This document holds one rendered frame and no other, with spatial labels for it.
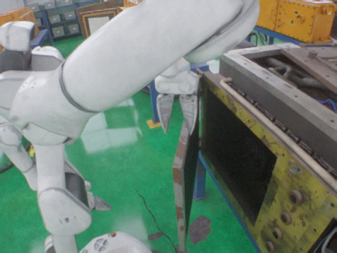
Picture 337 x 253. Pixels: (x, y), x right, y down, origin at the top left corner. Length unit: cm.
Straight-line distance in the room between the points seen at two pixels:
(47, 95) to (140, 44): 15
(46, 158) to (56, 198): 12
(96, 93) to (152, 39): 8
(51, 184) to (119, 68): 56
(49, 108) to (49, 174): 43
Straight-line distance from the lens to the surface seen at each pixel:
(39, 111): 33
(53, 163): 70
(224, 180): 130
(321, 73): 100
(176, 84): 55
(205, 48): 21
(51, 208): 76
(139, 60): 20
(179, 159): 70
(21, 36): 55
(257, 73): 95
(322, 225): 78
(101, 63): 21
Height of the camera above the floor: 171
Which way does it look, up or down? 36 degrees down
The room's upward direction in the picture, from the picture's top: 5 degrees counter-clockwise
